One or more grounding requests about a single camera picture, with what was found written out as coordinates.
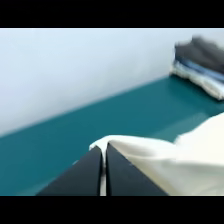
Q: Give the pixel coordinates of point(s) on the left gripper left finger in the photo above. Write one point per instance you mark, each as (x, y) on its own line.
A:
(83, 176)

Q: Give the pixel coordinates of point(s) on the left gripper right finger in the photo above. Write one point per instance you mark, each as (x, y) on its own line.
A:
(126, 176)

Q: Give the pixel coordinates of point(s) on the cream shirt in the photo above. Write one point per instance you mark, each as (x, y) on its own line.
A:
(186, 160)

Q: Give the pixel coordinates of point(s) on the blue garment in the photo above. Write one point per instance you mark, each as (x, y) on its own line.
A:
(203, 70)

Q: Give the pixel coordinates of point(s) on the dark grey garment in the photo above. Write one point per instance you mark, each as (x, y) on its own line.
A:
(203, 53)

